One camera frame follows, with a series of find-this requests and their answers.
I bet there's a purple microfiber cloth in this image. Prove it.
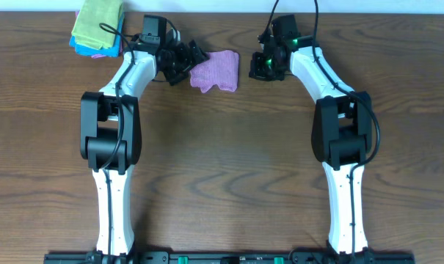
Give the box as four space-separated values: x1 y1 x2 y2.
190 50 239 93

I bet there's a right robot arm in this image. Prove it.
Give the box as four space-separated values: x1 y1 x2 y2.
249 34 375 263

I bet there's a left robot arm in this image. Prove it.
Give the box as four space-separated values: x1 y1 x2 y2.
80 41 208 263

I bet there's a folded green cloth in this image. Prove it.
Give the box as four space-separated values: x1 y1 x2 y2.
71 0 123 50

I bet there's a folded blue cloth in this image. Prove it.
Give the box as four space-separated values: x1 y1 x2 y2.
68 12 125 58

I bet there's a folded purple cloth in stack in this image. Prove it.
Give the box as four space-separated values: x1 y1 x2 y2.
74 10 124 59

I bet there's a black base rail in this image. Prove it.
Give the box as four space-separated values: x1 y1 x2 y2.
43 250 415 264

